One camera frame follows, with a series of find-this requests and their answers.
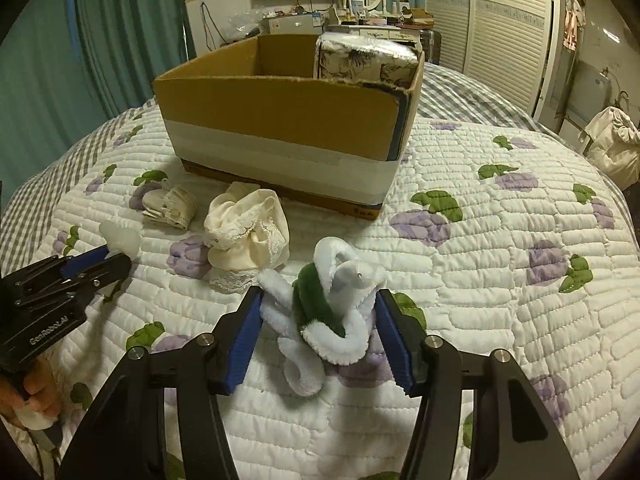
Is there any cream lace sock bundle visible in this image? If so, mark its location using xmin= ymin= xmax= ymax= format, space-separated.
xmin=202 ymin=181 xmax=291 ymax=293

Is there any white and green fuzzy sock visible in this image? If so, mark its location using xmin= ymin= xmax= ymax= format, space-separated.
xmin=257 ymin=236 xmax=387 ymax=397

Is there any cluttered dresser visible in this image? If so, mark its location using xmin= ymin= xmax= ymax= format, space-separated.
xmin=325 ymin=2 xmax=443 ymax=66

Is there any cardboard box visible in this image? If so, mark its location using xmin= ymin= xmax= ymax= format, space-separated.
xmin=152 ymin=33 xmax=426 ymax=222

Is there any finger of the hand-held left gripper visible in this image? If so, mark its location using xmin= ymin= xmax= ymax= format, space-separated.
xmin=59 ymin=244 xmax=112 ymax=281
xmin=80 ymin=253 xmax=133 ymax=295

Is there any pile of light clothes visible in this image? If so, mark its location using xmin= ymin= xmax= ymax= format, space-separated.
xmin=580 ymin=106 xmax=640 ymax=191

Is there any person's left hand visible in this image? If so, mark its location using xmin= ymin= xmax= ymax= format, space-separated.
xmin=0 ymin=352 xmax=60 ymax=431

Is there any quilted floral blanket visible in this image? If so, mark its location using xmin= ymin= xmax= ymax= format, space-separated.
xmin=0 ymin=94 xmax=640 ymax=480

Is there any white louvred wardrobe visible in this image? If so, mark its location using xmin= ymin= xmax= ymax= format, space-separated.
xmin=425 ymin=0 xmax=561 ymax=121

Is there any hanging pink garment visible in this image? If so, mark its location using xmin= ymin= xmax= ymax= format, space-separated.
xmin=562 ymin=0 xmax=587 ymax=52

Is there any teal curtain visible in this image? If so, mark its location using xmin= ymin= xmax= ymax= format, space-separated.
xmin=0 ymin=0 xmax=197 ymax=196

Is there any wrapped printed package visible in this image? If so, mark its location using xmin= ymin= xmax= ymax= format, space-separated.
xmin=313 ymin=31 xmax=422 ymax=92

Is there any small beige lace cloth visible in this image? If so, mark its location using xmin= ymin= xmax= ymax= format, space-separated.
xmin=141 ymin=184 xmax=199 ymax=230

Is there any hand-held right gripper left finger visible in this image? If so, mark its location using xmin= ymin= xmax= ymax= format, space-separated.
xmin=58 ymin=288 xmax=265 ymax=480

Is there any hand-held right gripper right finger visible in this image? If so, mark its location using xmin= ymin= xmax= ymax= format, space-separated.
xmin=375 ymin=288 xmax=581 ymax=480

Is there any translucent white soft piece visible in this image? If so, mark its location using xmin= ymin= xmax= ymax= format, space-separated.
xmin=98 ymin=220 xmax=142 ymax=261

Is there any clear plastic bag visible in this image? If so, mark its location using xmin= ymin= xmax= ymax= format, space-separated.
xmin=220 ymin=7 xmax=266 ymax=43

